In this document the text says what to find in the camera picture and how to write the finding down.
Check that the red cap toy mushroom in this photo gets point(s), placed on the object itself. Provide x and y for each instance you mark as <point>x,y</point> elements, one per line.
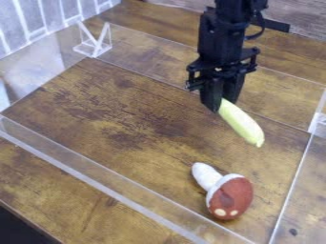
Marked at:
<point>228,192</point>

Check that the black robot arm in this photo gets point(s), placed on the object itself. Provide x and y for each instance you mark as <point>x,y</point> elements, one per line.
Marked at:
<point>256,24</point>

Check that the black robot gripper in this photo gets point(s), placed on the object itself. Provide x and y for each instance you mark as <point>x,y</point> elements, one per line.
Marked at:
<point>216,73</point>

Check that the green handled metal spoon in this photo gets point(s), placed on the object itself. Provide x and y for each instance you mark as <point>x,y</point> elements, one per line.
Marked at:
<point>242,123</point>

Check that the clear acrylic triangle bracket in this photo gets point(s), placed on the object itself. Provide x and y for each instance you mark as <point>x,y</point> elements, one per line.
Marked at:
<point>91,46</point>

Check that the clear acrylic enclosure wall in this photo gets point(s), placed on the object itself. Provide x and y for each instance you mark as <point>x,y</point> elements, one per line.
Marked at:
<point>116,122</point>

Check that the black strip on table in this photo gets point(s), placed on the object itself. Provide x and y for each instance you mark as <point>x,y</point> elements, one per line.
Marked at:
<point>276,26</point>

